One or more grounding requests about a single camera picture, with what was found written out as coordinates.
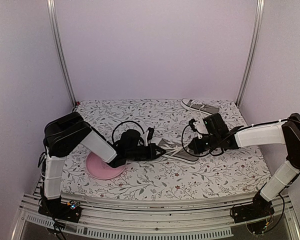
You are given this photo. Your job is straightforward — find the aluminium front rail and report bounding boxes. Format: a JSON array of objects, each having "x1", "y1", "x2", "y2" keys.
[{"x1": 9, "y1": 192, "x2": 300, "y2": 240}]

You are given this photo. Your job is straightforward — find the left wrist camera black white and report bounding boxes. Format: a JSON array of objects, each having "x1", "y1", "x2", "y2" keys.
[{"x1": 143, "y1": 127, "x2": 155, "y2": 147}]

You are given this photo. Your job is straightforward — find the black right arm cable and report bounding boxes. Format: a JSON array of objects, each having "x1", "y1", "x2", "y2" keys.
[{"x1": 181, "y1": 122, "x2": 226, "y2": 158}]

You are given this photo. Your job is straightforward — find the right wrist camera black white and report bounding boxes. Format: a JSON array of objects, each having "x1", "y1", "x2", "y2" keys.
[{"x1": 188, "y1": 118, "x2": 201, "y2": 135}]

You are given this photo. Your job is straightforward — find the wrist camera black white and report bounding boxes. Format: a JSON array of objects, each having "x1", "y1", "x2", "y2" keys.
[
  {"x1": 188, "y1": 118, "x2": 201, "y2": 135},
  {"x1": 143, "y1": 127, "x2": 155, "y2": 147}
]

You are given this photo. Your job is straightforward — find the left aluminium frame post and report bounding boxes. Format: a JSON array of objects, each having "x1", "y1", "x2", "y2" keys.
[{"x1": 46, "y1": 0, "x2": 77, "y2": 108}]

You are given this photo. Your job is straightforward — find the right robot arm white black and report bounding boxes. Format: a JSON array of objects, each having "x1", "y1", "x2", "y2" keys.
[{"x1": 186, "y1": 113, "x2": 300, "y2": 223}]

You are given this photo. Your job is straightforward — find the aluminium frame post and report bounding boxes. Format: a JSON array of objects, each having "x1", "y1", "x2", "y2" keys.
[
  {"x1": 46, "y1": 0, "x2": 77, "y2": 108},
  {"x1": 235, "y1": 0, "x2": 265, "y2": 108}
]

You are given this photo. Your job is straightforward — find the right aluminium frame post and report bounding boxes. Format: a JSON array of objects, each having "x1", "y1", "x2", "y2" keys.
[{"x1": 235, "y1": 0, "x2": 265, "y2": 108}]

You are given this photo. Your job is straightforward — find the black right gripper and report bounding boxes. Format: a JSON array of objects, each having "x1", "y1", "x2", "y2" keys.
[{"x1": 189, "y1": 133, "x2": 220, "y2": 155}]

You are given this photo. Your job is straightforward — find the floral patterned table mat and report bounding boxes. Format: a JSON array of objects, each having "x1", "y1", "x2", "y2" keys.
[{"x1": 60, "y1": 99, "x2": 271, "y2": 201}]

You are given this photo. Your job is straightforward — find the grey sneaker with red sole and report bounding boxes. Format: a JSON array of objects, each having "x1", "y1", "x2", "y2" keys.
[{"x1": 157, "y1": 138, "x2": 199, "y2": 164}]

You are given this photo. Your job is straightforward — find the pink plastic plate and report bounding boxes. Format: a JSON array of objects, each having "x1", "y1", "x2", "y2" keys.
[{"x1": 85, "y1": 152, "x2": 126, "y2": 180}]

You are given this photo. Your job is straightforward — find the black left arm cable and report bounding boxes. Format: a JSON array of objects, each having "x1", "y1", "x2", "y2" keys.
[{"x1": 112, "y1": 120, "x2": 146, "y2": 143}]

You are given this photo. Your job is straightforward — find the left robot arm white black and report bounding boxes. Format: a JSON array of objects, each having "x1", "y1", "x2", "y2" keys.
[{"x1": 38, "y1": 112, "x2": 166, "y2": 223}]

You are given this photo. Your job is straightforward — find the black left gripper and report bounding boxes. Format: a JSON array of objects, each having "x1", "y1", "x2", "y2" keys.
[{"x1": 126, "y1": 142, "x2": 166, "y2": 161}]

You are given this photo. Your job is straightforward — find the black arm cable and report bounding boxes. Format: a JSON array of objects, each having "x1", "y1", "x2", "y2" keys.
[
  {"x1": 181, "y1": 122, "x2": 226, "y2": 158},
  {"x1": 112, "y1": 120, "x2": 146, "y2": 143}
]

